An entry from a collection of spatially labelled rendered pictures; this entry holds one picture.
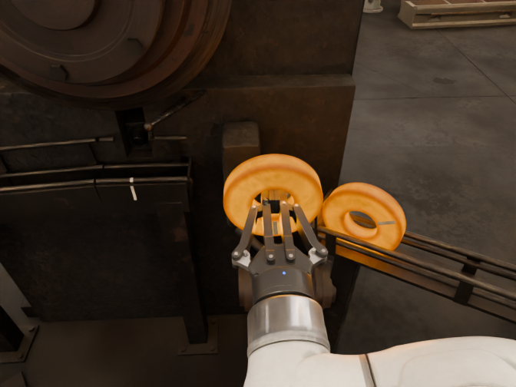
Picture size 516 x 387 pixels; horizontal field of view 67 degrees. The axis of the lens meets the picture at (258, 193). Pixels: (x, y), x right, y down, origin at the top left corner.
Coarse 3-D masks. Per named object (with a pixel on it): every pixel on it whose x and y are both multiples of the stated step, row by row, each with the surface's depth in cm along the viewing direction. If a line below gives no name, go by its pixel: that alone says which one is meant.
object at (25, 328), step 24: (168, 216) 89; (168, 240) 95; (192, 240) 101; (192, 264) 101; (192, 288) 108; (0, 312) 120; (192, 312) 117; (0, 336) 121; (24, 336) 131; (192, 336) 126; (216, 336) 131; (0, 360) 125; (24, 360) 125
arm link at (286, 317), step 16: (256, 304) 44; (272, 304) 42; (288, 304) 42; (304, 304) 42; (256, 320) 42; (272, 320) 41; (288, 320) 41; (304, 320) 41; (320, 320) 42; (256, 336) 41; (272, 336) 40; (288, 336) 39; (304, 336) 40; (320, 336) 41
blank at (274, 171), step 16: (256, 160) 57; (272, 160) 56; (288, 160) 57; (240, 176) 57; (256, 176) 57; (272, 176) 57; (288, 176) 57; (304, 176) 57; (224, 192) 60; (240, 192) 59; (256, 192) 59; (288, 192) 59; (304, 192) 59; (320, 192) 59; (224, 208) 61; (240, 208) 61; (304, 208) 62; (320, 208) 62; (240, 224) 64; (256, 224) 64; (272, 224) 64
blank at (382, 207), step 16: (336, 192) 73; (352, 192) 70; (368, 192) 69; (384, 192) 70; (336, 208) 75; (352, 208) 73; (368, 208) 71; (384, 208) 69; (400, 208) 70; (336, 224) 77; (352, 224) 78; (384, 224) 71; (400, 224) 69; (368, 240) 75; (384, 240) 73; (400, 240) 71
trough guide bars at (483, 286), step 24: (360, 216) 80; (336, 240) 78; (360, 240) 74; (408, 240) 76; (432, 240) 73; (408, 264) 71; (432, 264) 68; (480, 264) 70; (504, 264) 67; (456, 288) 67; (480, 288) 65
